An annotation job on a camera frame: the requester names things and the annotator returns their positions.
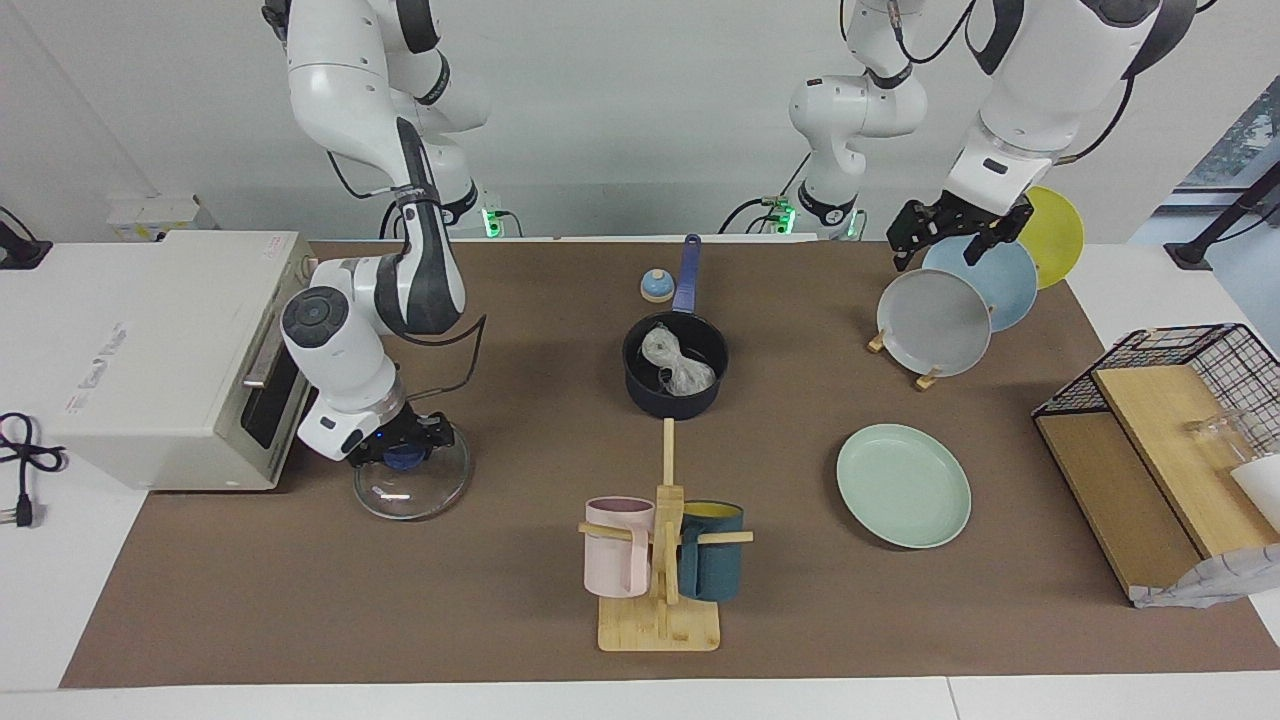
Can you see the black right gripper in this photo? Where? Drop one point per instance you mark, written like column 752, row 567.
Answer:
column 410, row 432

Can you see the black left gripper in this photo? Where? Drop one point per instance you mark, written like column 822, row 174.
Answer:
column 970, row 215

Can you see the glass lid with blue knob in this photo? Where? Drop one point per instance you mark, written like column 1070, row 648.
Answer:
column 420, row 495

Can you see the white vermicelli bundle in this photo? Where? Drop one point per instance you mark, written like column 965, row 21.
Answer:
column 685, row 375

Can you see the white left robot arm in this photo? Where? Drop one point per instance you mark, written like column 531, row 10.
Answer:
column 1040, row 80

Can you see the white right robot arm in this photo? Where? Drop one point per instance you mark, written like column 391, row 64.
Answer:
column 340, row 350

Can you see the grey plate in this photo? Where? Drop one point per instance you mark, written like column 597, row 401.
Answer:
column 930, row 325

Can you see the light blue plate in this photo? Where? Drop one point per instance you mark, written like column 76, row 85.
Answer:
column 1010, row 290

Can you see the yellow plate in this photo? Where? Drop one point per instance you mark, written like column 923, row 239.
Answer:
column 1060, row 240

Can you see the wooden plate rack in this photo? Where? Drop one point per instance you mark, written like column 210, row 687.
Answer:
column 927, row 380

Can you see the pale green plate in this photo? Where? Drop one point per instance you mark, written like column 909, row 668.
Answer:
column 900, row 490

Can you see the brown table mat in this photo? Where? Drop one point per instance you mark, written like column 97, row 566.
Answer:
column 450, row 600

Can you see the pink mug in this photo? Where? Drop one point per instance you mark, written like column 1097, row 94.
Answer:
column 610, row 560

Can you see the black stand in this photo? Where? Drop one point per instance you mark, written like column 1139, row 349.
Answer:
column 1190, row 255
column 20, row 255

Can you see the beige toaster oven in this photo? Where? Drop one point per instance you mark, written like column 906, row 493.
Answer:
column 150, row 380

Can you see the wooden mug tree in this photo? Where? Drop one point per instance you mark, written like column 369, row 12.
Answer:
column 660, row 630

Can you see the window pane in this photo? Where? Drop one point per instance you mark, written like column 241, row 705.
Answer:
column 1240, row 140

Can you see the dark teal mug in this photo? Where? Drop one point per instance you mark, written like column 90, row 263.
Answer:
column 715, row 570

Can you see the white cup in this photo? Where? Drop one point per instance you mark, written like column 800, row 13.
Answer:
column 1262, row 490

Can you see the grey patterned cloth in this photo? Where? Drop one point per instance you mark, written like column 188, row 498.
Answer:
column 1220, row 580

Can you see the white wall box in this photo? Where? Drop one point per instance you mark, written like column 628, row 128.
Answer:
column 150, row 215

